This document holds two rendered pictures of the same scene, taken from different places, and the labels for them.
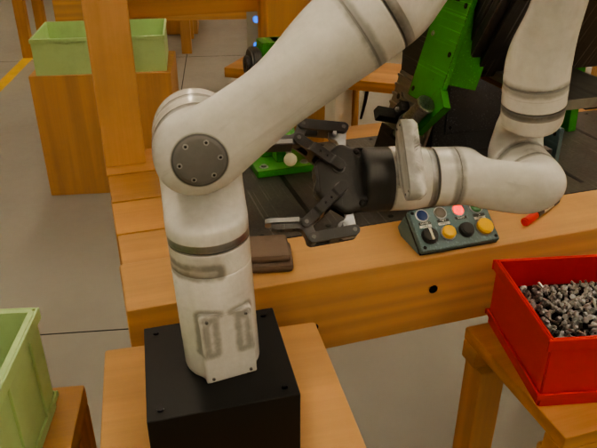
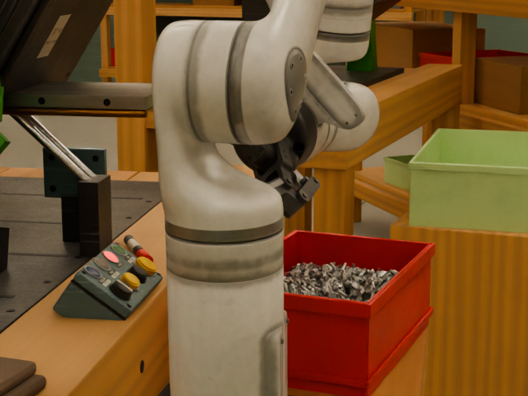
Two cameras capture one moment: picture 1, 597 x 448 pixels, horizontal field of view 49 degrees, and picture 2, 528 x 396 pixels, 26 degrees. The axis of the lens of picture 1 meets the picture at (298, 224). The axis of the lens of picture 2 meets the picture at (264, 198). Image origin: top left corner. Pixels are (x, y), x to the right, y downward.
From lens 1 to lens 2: 0.89 m
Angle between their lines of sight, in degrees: 60
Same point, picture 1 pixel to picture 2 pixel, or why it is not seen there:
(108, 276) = not seen: outside the picture
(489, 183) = not seen: hidden behind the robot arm
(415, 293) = (133, 379)
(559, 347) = (374, 309)
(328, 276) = (87, 373)
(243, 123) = (311, 32)
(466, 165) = not seen: hidden behind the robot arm
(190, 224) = (253, 196)
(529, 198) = (369, 124)
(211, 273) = (280, 260)
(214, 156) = (303, 76)
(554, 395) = (375, 375)
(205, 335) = (280, 363)
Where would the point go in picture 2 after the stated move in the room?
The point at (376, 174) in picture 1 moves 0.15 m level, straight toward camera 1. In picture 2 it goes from (303, 114) to (453, 128)
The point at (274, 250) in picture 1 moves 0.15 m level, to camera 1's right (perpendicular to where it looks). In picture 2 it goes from (10, 365) to (100, 322)
